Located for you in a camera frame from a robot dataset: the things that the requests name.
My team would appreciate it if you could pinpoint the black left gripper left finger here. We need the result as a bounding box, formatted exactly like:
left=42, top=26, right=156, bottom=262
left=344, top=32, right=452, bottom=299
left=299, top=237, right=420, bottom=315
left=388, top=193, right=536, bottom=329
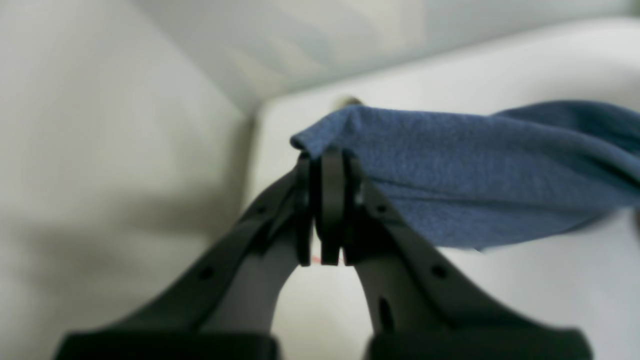
left=55, top=152, right=314, bottom=360

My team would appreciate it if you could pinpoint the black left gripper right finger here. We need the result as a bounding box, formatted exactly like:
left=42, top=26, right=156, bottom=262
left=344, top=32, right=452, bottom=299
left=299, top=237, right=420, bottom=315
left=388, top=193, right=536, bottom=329
left=320, top=148, right=594, bottom=360

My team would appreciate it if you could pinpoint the dark blue T-shirt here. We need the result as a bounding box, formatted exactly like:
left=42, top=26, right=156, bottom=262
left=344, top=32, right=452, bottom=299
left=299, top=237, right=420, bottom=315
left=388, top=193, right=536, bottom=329
left=290, top=100, right=640, bottom=249

